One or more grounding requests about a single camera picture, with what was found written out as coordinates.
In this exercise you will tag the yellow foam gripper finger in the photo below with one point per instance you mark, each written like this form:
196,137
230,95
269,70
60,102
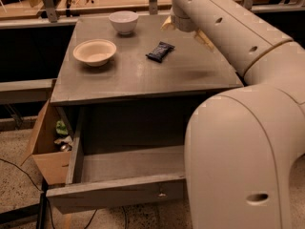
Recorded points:
168,25
203,39

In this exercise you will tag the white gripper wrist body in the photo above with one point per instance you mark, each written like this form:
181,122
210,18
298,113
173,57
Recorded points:
185,23

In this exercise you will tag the dark blue rxbar wrapper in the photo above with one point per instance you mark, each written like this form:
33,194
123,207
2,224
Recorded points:
160,52

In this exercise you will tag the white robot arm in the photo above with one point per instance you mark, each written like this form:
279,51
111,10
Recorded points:
241,145

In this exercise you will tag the grey wooden drawer cabinet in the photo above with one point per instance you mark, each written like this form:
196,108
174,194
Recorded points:
188,74

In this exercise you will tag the open grey top drawer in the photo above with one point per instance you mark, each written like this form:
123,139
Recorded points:
122,158

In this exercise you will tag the white deep ceramic bowl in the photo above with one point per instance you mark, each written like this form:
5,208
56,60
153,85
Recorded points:
124,22

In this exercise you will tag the beige shallow paper bowl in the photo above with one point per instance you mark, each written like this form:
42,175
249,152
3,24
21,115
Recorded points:
94,53

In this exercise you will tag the green crumpled wrapper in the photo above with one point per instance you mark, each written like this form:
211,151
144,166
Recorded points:
61,128

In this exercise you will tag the crumpled white paper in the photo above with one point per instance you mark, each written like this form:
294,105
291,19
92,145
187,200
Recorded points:
63,140

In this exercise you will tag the silver metal can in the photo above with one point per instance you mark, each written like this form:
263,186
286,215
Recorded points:
65,148

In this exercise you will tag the brown cardboard box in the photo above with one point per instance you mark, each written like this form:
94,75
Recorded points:
51,162

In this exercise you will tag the grey metal rail frame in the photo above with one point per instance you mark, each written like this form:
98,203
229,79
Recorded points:
28,13

